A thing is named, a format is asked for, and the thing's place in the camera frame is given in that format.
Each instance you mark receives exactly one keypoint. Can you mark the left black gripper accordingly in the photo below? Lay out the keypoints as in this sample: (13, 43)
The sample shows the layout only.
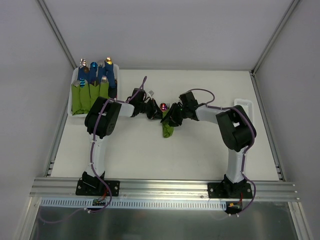
(152, 109)

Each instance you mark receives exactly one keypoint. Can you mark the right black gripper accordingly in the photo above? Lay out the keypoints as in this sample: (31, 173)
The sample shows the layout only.
(175, 115)

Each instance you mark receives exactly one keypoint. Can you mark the iridescent spoon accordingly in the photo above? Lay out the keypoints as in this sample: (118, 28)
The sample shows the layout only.
(163, 107)

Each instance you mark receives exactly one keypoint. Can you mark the green paper napkin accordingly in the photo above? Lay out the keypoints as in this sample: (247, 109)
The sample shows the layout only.
(167, 131)

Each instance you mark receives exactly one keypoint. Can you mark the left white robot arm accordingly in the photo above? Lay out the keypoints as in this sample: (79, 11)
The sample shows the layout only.
(100, 123)

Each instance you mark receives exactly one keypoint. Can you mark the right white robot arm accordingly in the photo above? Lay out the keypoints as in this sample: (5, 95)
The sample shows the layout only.
(237, 132)

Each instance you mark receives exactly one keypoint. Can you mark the green napkin roll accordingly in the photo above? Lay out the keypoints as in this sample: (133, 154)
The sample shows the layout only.
(76, 103)
(94, 91)
(104, 87)
(84, 94)

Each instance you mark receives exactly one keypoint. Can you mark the blue napkin roll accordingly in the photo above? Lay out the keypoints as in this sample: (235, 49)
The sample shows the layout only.
(92, 75)
(109, 68)
(101, 72)
(83, 70)

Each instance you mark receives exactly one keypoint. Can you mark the white utensil tray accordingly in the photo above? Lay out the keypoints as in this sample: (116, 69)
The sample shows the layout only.
(248, 107)

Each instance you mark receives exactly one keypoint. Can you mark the white basket of rolls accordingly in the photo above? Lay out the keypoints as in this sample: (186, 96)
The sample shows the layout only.
(74, 77)

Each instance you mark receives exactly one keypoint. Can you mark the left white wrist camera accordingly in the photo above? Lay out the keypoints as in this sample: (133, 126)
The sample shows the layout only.
(151, 93)

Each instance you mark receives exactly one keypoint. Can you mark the aluminium mounting rail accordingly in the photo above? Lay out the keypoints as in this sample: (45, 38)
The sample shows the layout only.
(148, 189)

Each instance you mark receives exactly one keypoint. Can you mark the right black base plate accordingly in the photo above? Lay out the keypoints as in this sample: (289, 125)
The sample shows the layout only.
(224, 190)

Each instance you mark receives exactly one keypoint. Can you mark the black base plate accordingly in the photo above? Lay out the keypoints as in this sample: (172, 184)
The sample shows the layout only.
(224, 190)
(112, 187)

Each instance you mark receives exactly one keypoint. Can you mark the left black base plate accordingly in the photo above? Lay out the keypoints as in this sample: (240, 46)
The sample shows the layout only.
(112, 187)

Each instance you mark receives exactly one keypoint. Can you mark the white slotted cable duct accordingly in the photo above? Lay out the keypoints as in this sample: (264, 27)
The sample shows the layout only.
(72, 202)

